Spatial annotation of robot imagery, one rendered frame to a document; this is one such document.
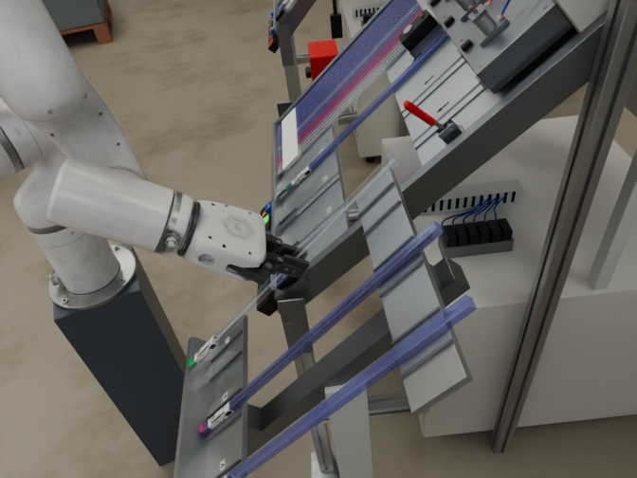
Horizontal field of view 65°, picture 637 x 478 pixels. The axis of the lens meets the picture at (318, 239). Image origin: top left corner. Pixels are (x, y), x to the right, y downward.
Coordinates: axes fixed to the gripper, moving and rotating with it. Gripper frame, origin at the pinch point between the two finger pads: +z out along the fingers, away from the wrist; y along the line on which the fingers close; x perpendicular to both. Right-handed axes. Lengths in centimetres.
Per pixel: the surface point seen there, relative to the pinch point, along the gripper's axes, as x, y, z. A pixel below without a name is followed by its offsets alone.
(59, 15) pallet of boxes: 156, 391, -106
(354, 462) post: 27.0, -14.0, 24.6
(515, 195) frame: -5, 43, 63
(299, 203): 15.6, 38.5, 12.3
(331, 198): 6.3, 30.1, 14.3
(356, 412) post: 12.5, -14.0, 16.1
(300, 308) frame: 19.0, 10.0, 12.1
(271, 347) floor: 89, 56, 40
